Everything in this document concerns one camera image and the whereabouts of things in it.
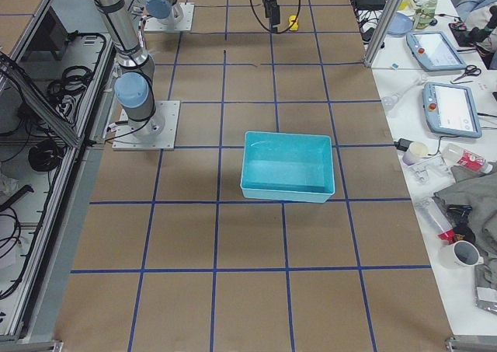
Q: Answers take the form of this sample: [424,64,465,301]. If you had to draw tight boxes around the plastic tube red cap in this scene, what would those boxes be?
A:
[415,197,455,244]

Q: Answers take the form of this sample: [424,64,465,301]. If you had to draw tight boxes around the lower teach pendant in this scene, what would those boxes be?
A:
[422,82,482,138]

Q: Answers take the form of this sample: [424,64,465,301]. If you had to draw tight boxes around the white mug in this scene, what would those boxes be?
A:
[439,240,484,269]

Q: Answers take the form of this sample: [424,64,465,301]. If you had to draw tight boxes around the grey cloth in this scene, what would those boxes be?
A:
[433,164,497,316]

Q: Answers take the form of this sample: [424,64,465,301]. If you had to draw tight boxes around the yellow beetle toy car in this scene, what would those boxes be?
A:
[288,14,299,32]

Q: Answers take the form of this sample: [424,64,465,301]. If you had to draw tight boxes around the teal plastic bin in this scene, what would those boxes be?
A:
[240,131,335,203]

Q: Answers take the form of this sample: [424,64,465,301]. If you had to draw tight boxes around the white paper cup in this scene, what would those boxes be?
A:
[401,141,429,166]

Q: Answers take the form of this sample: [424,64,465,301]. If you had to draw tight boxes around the upper teach pendant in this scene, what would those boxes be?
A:
[405,31,467,71]

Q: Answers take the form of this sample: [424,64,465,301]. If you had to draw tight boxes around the light blue plate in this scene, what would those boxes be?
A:
[387,12,413,37]

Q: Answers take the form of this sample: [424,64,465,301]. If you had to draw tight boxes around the teach pendant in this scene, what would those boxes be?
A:
[422,82,482,138]
[405,31,467,71]

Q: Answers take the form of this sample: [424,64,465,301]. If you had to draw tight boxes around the coiled black cables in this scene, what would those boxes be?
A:
[46,64,96,114]

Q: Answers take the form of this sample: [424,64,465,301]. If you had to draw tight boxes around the black monitor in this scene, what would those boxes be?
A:
[21,7,69,61]

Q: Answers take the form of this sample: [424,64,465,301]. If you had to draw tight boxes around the green patterned cup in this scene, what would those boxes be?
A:
[412,0,438,30]

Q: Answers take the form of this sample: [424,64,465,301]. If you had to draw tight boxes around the clear plastic bottle red label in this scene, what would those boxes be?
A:
[441,143,493,174]

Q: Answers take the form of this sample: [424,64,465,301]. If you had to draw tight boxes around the aluminium frame post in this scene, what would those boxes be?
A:
[363,0,402,68]

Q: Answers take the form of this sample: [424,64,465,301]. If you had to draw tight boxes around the black handled scissors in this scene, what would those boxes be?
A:
[450,64,481,84]

